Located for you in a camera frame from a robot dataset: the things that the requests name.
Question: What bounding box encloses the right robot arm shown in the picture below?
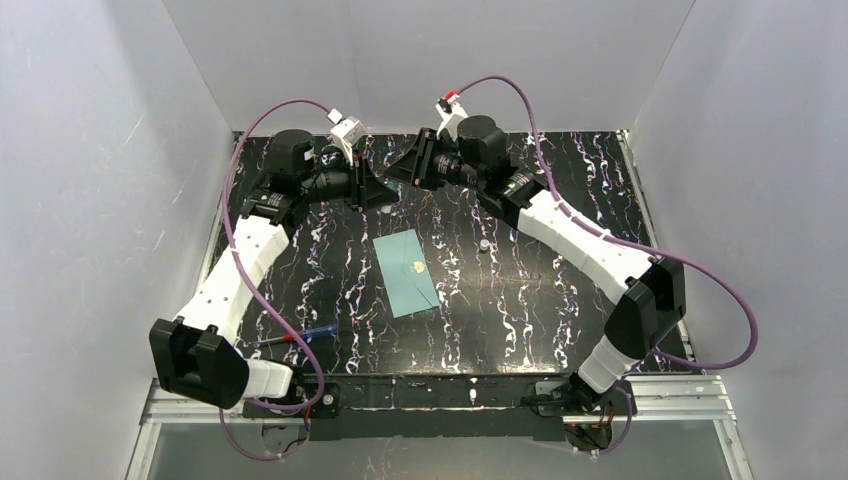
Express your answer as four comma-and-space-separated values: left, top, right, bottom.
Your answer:
385, 115, 686, 400

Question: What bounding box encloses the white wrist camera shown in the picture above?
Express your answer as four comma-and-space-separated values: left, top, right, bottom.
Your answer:
435, 90, 468, 141
327, 108, 367, 166

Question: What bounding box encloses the blue red screwdriver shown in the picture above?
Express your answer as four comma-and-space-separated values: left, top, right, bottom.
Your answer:
254, 324, 338, 346

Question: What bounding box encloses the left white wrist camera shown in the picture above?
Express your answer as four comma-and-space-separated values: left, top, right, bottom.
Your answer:
327, 108, 367, 166

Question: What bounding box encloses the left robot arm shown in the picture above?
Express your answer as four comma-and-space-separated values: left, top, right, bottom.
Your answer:
149, 125, 399, 409

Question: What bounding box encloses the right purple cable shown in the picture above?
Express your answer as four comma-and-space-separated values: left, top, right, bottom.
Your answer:
453, 74, 760, 458

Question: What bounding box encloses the teal envelope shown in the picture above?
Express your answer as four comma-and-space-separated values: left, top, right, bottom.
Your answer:
373, 229, 440, 318

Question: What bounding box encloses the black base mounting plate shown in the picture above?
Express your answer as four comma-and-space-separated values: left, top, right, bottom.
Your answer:
243, 373, 638, 449

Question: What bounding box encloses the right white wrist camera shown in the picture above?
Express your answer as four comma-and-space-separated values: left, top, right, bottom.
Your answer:
435, 90, 468, 141

